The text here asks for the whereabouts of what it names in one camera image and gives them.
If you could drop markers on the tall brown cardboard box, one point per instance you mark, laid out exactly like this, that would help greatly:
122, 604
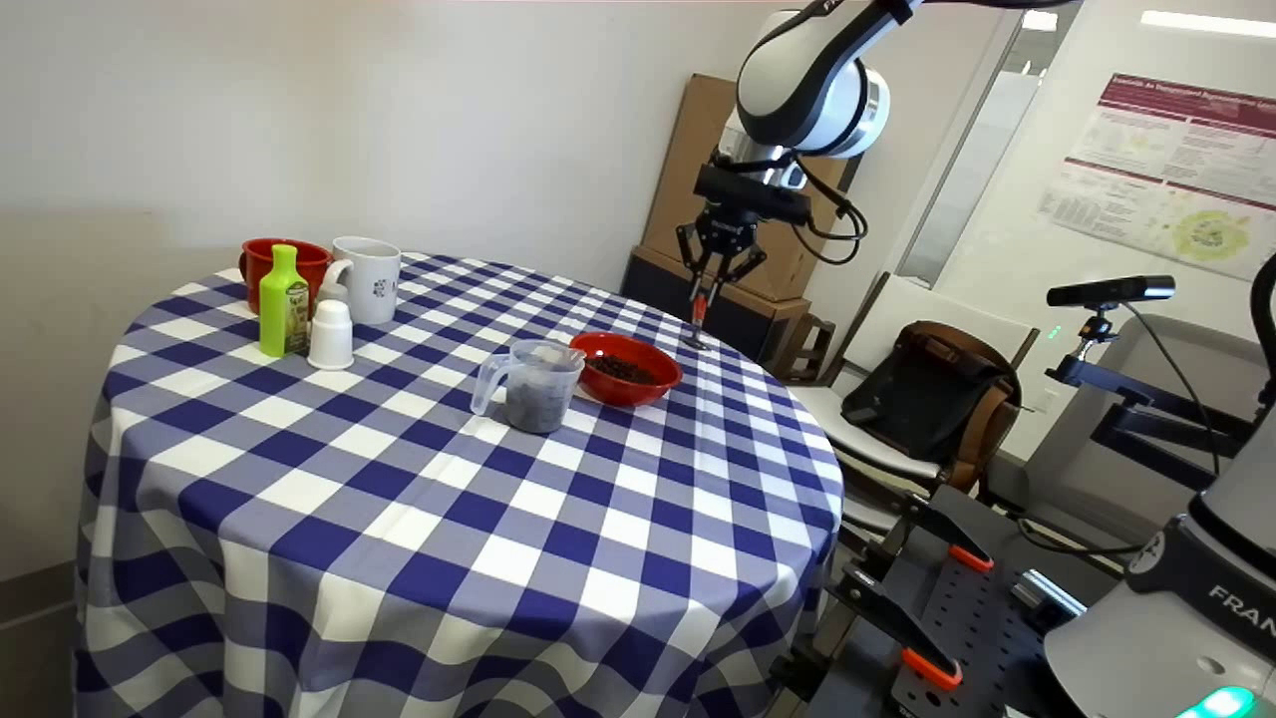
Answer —
661, 174

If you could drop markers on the white printed mug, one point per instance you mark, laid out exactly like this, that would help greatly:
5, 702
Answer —
372, 283

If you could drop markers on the black bar camera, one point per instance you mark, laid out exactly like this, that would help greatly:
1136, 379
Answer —
1111, 290

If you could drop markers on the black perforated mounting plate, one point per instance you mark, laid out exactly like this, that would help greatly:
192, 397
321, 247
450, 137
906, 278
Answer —
957, 625

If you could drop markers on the red cup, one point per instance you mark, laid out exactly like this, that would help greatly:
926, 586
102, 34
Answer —
313, 262

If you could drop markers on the clear glass cup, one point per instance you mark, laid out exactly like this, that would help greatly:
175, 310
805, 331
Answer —
533, 392

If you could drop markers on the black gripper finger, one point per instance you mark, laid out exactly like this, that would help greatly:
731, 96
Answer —
741, 262
697, 263

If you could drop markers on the orange black clamp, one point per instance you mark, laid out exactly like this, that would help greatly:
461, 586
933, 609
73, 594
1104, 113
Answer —
933, 666
975, 558

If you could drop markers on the black crate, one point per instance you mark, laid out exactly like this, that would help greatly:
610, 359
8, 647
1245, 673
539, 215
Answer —
761, 331

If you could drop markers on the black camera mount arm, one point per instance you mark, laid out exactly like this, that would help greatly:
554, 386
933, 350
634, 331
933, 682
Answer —
1129, 397

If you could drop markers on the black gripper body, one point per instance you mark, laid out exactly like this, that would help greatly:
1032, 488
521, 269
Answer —
752, 199

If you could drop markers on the green plastic bottle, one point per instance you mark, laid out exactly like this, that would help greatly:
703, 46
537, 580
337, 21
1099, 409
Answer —
281, 306

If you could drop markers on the white wall poster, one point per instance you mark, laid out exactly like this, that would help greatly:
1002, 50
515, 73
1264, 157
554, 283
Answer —
1159, 174

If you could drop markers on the blue white checked tablecloth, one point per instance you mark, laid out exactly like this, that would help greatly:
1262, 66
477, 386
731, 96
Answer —
401, 530

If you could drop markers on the grey leaning panel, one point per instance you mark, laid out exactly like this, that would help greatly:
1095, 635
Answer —
979, 162

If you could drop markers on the orange bowl with dark contents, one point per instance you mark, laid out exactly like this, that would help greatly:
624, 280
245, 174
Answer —
624, 372

